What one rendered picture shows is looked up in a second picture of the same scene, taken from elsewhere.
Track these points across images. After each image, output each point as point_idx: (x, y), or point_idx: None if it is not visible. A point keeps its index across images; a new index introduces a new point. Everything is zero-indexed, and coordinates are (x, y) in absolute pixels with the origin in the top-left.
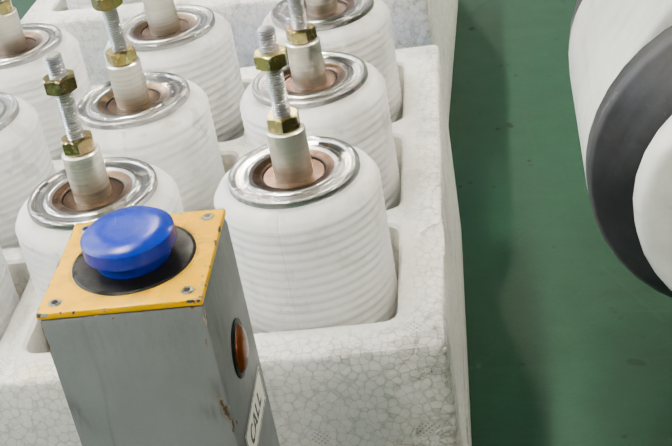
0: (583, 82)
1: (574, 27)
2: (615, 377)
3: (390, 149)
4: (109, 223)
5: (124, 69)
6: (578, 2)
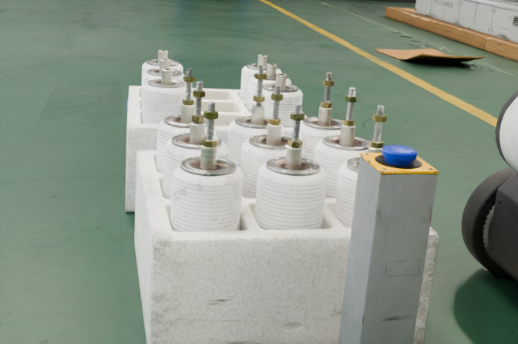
0: None
1: (508, 112)
2: (435, 289)
3: None
4: (391, 147)
5: (278, 126)
6: (505, 106)
